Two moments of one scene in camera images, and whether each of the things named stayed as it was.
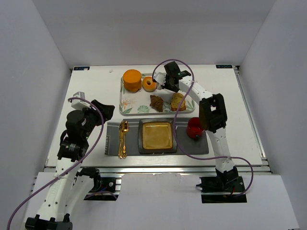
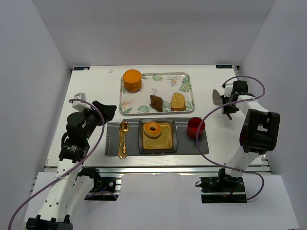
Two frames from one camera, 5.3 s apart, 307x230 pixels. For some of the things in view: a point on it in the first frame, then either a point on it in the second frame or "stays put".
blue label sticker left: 81,68 stays put
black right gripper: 171,84 → 227,103
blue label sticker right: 224,66 stays put
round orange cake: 132,80 stays put
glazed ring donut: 150,88 → 150,133
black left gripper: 98,109 stays put
